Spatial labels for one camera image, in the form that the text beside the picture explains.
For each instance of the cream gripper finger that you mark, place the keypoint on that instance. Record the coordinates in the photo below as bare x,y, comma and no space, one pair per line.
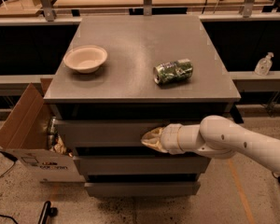
157,147
152,137

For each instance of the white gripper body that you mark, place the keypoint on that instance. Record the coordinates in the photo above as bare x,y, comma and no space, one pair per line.
170,138

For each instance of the grey top drawer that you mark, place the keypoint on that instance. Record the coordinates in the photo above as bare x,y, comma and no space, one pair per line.
105,133

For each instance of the grey drawer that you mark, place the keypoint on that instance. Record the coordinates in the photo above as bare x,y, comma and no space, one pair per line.
142,189
105,133
141,165

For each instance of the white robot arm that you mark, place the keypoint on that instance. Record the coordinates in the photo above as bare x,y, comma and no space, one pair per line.
217,138

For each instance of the grey drawer cabinet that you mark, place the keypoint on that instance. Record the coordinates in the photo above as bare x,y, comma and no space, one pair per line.
124,87

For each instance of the grey middle drawer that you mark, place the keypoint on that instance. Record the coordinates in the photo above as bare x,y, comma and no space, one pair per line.
141,165

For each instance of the grey bottom drawer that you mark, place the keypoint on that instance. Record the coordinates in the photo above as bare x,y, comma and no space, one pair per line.
142,189

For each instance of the crushed green soda can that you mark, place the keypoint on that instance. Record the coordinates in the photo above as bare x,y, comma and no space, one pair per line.
172,71

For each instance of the metal can in box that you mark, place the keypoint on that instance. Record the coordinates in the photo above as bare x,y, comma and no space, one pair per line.
52,133

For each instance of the white paper bowl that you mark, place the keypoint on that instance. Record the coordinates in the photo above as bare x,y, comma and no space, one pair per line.
85,59

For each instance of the clear hand sanitizer bottle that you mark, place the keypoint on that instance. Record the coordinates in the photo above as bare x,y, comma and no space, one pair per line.
264,65

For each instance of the brown cardboard box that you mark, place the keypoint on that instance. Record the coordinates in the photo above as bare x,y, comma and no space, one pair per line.
24,136

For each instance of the black device bottom left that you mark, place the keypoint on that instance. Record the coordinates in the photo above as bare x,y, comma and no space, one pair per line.
47,213

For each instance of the metal railing post left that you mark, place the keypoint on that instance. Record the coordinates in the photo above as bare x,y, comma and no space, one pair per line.
48,10

